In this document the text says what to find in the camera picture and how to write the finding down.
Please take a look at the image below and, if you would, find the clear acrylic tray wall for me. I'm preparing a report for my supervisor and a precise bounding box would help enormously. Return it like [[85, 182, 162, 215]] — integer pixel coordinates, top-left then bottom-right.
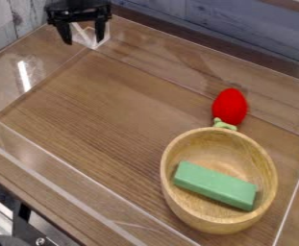
[[0, 122, 200, 246]]

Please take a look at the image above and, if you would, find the red plush strawberry toy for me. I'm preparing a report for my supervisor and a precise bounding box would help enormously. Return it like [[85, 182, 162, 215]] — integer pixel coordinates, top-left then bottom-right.
[[213, 88, 249, 131]]

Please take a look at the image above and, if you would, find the clear acrylic corner bracket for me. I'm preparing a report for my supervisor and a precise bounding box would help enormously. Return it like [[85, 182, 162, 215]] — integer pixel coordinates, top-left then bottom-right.
[[71, 23, 112, 50]]

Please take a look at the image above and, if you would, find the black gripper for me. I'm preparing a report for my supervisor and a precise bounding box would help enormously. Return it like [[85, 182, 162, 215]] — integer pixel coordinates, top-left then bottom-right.
[[46, 0, 113, 45]]

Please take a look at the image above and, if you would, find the green rectangular block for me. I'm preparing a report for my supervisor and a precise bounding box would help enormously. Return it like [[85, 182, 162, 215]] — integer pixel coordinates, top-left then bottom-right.
[[174, 160, 257, 211]]

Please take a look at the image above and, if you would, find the wooden bowl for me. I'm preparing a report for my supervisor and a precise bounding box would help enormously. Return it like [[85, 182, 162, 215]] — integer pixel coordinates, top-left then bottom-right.
[[161, 127, 278, 234]]

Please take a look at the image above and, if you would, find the black table leg frame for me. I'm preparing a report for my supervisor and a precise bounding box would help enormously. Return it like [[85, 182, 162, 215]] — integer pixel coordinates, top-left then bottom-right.
[[13, 201, 58, 246]]

